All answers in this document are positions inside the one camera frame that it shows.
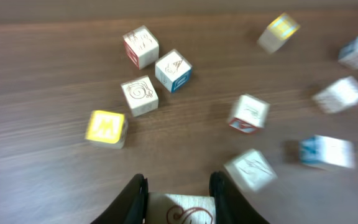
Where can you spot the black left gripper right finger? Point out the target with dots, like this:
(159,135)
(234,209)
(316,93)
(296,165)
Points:
(231,206)

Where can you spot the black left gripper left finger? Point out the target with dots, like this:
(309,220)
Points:
(129,207)

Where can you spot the cat picture red block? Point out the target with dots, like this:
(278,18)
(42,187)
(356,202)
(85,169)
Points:
(180,209)

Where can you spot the bird picture red block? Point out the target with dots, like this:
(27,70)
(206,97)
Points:
(250,171)

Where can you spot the number four wooden block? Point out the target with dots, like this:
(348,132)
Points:
(338,96)

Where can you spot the yellow top letter block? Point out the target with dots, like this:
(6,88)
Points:
(107,129)

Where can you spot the key picture red A block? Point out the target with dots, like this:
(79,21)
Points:
(248,114)

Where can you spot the ball picture blue block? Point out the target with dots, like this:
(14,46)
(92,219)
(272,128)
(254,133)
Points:
(327,153)

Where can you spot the snail picture wooden block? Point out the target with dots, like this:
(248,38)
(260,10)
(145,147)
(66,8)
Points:
(140,95)

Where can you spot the blue sided sailboat block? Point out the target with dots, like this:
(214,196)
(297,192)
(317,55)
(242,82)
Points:
(173,70)

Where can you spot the red sided block top left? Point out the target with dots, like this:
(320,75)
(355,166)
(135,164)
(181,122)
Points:
(141,47)

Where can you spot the yellow green top block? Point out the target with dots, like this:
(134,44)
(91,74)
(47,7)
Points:
(277,33)

